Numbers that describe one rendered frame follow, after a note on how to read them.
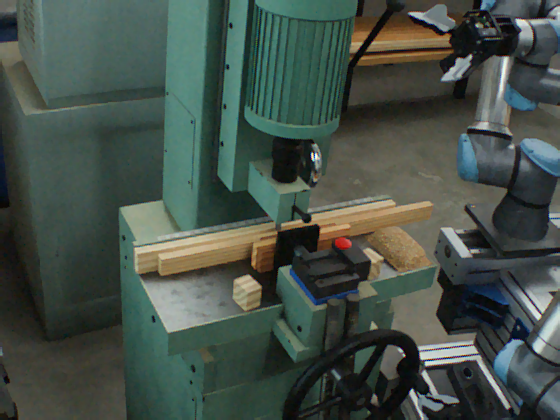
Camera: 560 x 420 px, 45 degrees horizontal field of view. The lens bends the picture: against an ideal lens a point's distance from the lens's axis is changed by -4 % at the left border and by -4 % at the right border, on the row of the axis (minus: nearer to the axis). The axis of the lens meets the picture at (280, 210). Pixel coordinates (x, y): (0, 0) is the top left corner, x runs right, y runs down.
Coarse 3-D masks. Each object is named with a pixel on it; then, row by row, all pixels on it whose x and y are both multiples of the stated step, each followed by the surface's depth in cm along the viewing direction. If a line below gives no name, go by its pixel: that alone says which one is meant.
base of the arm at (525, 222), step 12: (504, 204) 176; (516, 204) 173; (528, 204) 171; (492, 216) 181; (504, 216) 175; (516, 216) 173; (528, 216) 172; (540, 216) 172; (504, 228) 176; (516, 228) 174; (528, 228) 173; (540, 228) 173; (528, 240) 174
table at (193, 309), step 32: (160, 288) 130; (192, 288) 131; (224, 288) 132; (384, 288) 142; (416, 288) 147; (160, 320) 123; (192, 320) 124; (224, 320) 125; (256, 320) 129; (288, 352) 127; (320, 352) 127
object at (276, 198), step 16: (256, 160) 141; (272, 160) 142; (256, 176) 139; (256, 192) 140; (272, 192) 134; (288, 192) 132; (304, 192) 134; (272, 208) 135; (288, 208) 134; (304, 208) 136
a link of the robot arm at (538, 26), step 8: (536, 24) 133; (544, 24) 134; (552, 24) 135; (536, 32) 132; (544, 32) 133; (552, 32) 134; (536, 40) 133; (544, 40) 134; (552, 40) 135; (536, 48) 134; (544, 48) 135; (552, 48) 136; (520, 56) 136; (528, 56) 136; (536, 56) 136; (544, 56) 136; (536, 64) 137; (544, 64) 137
